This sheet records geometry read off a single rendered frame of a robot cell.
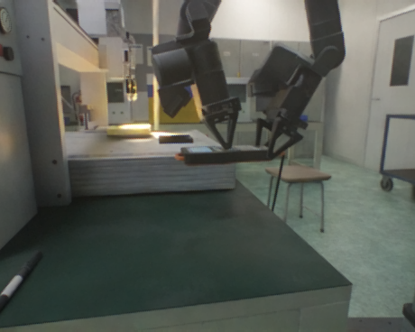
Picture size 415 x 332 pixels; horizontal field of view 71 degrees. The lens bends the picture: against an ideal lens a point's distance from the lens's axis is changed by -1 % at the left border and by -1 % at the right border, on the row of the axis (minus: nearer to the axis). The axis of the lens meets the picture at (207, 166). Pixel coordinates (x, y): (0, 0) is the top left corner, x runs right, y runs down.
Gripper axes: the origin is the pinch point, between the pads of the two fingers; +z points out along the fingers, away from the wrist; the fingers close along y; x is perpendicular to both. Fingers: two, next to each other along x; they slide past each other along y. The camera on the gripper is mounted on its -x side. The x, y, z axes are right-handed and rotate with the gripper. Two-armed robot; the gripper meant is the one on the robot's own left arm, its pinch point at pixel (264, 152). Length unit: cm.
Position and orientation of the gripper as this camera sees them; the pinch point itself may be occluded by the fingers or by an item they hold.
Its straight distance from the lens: 65.7
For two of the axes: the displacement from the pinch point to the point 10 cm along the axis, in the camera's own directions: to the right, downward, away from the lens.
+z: -4.9, 8.7, 0.8
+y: 2.1, 2.1, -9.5
